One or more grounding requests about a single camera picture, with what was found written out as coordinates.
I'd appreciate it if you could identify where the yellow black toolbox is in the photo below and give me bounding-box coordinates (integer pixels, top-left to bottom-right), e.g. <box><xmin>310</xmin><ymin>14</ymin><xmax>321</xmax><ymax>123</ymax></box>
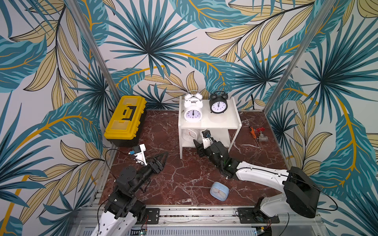
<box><xmin>104</xmin><ymin>95</ymin><xmax>147</xmax><ymax>148</ymax></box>

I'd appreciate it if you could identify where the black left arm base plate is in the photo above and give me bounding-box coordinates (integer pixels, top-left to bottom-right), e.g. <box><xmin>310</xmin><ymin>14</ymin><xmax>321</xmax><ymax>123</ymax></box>
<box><xmin>138</xmin><ymin>208</ymin><xmax>160</xmax><ymax>225</ymax></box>

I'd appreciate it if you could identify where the orange handled screwdriver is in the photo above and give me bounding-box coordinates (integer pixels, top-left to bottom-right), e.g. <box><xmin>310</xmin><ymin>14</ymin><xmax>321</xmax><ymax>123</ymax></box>
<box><xmin>249</xmin><ymin>126</ymin><xmax>261</xmax><ymax>149</ymax></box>

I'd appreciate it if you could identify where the aluminium corner post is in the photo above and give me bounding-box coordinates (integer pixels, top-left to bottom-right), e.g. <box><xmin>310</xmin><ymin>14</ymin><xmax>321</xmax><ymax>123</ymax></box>
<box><xmin>66</xmin><ymin>0</ymin><xmax>121</xmax><ymax>102</ymax></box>
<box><xmin>263</xmin><ymin>0</ymin><xmax>336</xmax><ymax>115</ymax></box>

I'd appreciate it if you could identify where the aluminium left corner post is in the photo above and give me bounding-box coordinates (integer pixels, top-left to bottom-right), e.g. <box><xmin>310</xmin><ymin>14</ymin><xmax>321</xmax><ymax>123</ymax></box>
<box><xmin>66</xmin><ymin>0</ymin><xmax>121</xmax><ymax>102</ymax></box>

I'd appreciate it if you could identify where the white twin-bell alarm clock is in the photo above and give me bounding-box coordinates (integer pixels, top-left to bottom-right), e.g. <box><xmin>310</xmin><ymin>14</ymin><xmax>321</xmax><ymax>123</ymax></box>
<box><xmin>184</xmin><ymin>90</ymin><xmax>203</xmax><ymax>101</ymax></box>

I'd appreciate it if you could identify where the steel valve red handwheel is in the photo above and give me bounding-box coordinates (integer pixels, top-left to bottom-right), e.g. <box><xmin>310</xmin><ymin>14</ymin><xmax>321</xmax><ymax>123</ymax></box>
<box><xmin>256</xmin><ymin>127</ymin><xmax>268</xmax><ymax>142</ymax></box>

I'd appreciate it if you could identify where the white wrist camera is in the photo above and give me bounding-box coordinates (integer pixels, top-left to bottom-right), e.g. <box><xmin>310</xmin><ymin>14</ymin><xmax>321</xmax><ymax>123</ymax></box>
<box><xmin>202</xmin><ymin>129</ymin><xmax>214</xmax><ymax>149</ymax></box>
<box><xmin>129</xmin><ymin>144</ymin><xmax>147</xmax><ymax>166</ymax></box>

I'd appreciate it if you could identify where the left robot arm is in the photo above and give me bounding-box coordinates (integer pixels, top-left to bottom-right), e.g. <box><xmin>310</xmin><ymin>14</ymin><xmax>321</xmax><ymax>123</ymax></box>
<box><xmin>92</xmin><ymin>152</ymin><xmax>169</xmax><ymax>236</ymax></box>

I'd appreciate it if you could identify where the green circuit board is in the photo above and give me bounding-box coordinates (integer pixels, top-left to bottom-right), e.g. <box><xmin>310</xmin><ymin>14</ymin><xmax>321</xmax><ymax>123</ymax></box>
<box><xmin>130</xmin><ymin>229</ymin><xmax>147</xmax><ymax>236</ymax></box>

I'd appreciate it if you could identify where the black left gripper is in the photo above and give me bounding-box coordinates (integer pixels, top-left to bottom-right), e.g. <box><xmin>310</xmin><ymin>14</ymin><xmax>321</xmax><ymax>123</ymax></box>
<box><xmin>131</xmin><ymin>151</ymin><xmax>169</xmax><ymax>194</ymax></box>

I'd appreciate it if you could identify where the light blue square alarm clock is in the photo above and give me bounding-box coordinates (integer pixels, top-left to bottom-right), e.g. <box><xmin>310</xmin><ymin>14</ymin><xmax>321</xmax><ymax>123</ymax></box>
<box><xmin>210</xmin><ymin>182</ymin><xmax>229</xmax><ymax>202</ymax></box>

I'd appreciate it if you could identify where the aluminium right corner post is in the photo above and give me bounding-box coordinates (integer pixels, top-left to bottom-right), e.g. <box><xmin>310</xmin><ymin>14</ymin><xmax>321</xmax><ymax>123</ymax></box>
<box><xmin>263</xmin><ymin>0</ymin><xmax>336</xmax><ymax>115</ymax></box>

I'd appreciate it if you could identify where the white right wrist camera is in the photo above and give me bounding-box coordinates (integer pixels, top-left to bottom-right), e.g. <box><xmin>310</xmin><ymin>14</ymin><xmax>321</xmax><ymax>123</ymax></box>
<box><xmin>202</xmin><ymin>129</ymin><xmax>214</xmax><ymax>149</ymax></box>

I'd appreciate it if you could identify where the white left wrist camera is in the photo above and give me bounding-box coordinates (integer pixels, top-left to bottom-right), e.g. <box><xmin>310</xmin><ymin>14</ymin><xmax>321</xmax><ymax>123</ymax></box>
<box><xmin>129</xmin><ymin>144</ymin><xmax>147</xmax><ymax>166</ymax></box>

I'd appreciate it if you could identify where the white two-tier shelf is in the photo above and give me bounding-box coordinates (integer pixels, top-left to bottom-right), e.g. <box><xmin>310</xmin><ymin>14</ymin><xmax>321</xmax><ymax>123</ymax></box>
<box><xmin>178</xmin><ymin>96</ymin><xmax>242</xmax><ymax>159</ymax></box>

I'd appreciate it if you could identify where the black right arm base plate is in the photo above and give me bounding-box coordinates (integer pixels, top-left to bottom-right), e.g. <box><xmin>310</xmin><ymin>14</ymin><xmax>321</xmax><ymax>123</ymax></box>
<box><xmin>235</xmin><ymin>207</ymin><xmax>280</xmax><ymax>225</ymax></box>

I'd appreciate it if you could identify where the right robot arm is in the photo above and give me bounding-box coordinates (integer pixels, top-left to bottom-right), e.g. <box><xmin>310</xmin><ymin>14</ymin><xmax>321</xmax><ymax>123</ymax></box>
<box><xmin>194</xmin><ymin>141</ymin><xmax>320</xmax><ymax>218</ymax></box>

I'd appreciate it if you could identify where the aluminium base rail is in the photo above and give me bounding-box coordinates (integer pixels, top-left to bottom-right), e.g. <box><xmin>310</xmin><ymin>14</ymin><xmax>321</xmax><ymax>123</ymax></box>
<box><xmin>76</xmin><ymin>205</ymin><xmax>322</xmax><ymax>236</ymax></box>

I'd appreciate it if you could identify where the cream square alarm clock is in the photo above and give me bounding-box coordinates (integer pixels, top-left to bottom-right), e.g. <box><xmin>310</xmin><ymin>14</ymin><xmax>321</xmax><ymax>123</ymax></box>
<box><xmin>182</xmin><ymin>129</ymin><xmax>198</xmax><ymax>142</ymax></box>

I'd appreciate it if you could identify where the black twin-bell alarm clock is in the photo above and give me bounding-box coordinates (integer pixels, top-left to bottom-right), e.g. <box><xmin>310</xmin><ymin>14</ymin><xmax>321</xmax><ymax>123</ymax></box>
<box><xmin>209</xmin><ymin>90</ymin><xmax>228</xmax><ymax>114</ymax></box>

